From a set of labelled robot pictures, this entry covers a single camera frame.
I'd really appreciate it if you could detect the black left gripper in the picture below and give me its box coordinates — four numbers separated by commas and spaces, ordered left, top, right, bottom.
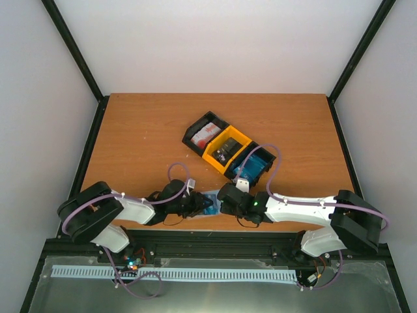
167, 191, 213, 218

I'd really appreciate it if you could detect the blue credit card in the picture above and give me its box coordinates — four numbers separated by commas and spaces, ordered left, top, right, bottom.
203, 190, 222, 216

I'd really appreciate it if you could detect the black card bin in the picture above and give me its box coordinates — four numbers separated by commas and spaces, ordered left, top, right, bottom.
224, 142, 276, 187
182, 112, 229, 156

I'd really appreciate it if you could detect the yellow card bin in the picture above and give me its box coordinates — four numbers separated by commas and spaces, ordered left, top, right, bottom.
202, 126, 252, 174

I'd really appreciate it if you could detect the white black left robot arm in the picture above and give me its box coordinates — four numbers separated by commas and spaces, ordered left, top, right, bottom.
57, 179, 220, 263

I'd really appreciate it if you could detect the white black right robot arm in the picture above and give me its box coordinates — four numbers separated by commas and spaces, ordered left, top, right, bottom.
217, 183, 387, 258

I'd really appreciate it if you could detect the blue card stack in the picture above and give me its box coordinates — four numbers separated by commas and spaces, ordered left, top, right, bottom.
240, 155, 266, 183

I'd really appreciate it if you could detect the black card stack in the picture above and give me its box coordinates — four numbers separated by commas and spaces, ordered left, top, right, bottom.
212, 137, 242, 166

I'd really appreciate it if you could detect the red white card stack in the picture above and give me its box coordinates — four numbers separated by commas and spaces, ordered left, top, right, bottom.
191, 123, 221, 149

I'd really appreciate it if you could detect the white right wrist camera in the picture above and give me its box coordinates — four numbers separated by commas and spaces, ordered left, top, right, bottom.
235, 177, 250, 193

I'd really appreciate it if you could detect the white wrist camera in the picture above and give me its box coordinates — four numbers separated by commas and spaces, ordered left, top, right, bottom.
235, 177, 250, 193
186, 179, 195, 192

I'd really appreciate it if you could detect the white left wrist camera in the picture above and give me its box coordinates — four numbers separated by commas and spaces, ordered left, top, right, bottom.
186, 179, 195, 192

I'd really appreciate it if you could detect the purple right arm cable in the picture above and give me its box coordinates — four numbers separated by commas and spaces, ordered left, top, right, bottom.
233, 143, 391, 291

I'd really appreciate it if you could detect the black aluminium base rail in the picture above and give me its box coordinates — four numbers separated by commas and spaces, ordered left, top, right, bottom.
39, 230, 394, 269

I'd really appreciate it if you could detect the left electronics board with wires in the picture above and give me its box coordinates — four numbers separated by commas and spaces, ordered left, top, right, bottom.
123, 248, 147, 271

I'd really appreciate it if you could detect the right connector with wires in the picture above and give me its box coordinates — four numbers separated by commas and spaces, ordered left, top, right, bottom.
307, 256, 326, 286

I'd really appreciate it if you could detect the metal base plate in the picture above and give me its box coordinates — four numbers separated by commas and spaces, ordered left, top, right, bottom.
29, 257, 401, 312

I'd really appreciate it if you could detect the light blue slotted cable duct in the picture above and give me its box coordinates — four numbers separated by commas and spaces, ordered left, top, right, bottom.
50, 265, 297, 284

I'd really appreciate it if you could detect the black right frame post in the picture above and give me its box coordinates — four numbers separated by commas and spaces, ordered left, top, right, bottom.
329, 0, 398, 97

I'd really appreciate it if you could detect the black frame post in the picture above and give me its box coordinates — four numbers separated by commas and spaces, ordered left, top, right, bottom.
40, 0, 105, 98
329, 0, 398, 97

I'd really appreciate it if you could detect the black left frame post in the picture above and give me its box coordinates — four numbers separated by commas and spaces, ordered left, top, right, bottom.
40, 0, 105, 98

